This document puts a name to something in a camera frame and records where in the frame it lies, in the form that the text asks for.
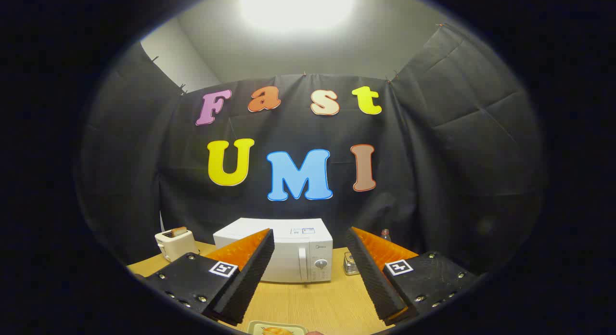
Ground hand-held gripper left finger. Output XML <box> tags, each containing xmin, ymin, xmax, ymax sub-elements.
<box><xmin>144</xmin><ymin>228</ymin><xmax>276</xmax><ymax>326</ymax></box>

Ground white toaster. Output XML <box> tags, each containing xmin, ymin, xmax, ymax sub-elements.
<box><xmin>154</xmin><ymin>228</ymin><xmax>198</xmax><ymax>262</ymax></box>

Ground white microwave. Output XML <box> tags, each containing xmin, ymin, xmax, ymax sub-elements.
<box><xmin>213</xmin><ymin>218</ymin><xmax>334</xmax><ymax>283</ymax></box>

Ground black backdrop cloth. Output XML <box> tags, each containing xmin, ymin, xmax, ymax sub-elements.
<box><xmin>77</xmin><ymin>25</ymin><xmax>547</xmax><ymax>273</ymax></box>

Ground metal wire basket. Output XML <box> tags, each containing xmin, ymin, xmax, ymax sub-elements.
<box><xmin>343</xmin><ymin>251</ymin><xmax>361</xmax><ymax>276</ymax></box>

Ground cream serving tray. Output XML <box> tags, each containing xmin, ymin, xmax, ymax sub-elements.
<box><xmin>248</xmin><ymin>321</ymin><xmax>308</xmax><ymax>335</ymax></box>

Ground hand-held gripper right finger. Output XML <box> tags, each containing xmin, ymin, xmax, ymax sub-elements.
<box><xmin>345</xmin><ymin>226</ymin><xmax>479</xmax><ymax>327</ymax></box>

